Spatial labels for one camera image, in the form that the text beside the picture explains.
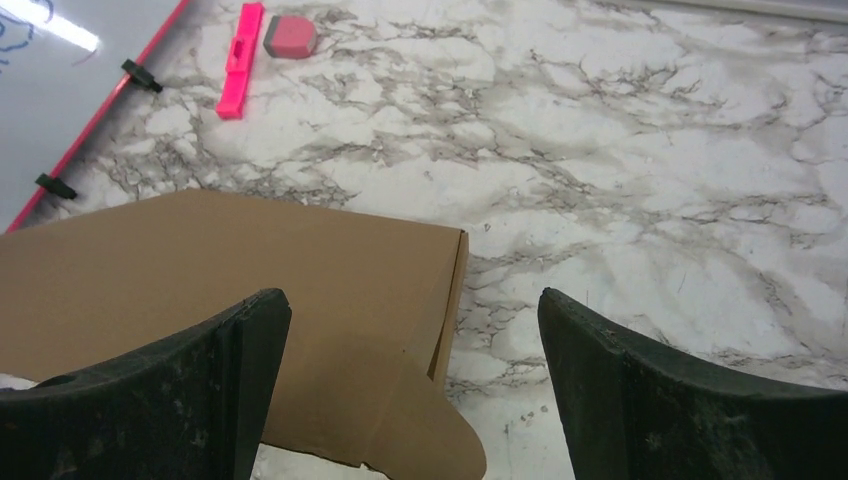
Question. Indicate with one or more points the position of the pink eraser block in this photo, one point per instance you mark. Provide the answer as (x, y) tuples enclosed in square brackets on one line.
[(290, 37)]

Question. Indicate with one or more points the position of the brown cardboard box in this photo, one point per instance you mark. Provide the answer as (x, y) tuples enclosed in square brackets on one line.
[(374, 303)]

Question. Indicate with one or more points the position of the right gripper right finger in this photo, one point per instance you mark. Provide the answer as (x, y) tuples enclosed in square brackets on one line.
[(632, 407)]

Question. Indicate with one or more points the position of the pink framed whiteboard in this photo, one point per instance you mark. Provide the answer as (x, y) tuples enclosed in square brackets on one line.
[(60, 73)]

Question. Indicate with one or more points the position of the pink marker pen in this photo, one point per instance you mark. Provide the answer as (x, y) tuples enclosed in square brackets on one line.
[(239, 62)]

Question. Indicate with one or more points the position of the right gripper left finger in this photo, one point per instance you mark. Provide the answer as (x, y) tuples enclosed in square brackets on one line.
[(192, 405)]

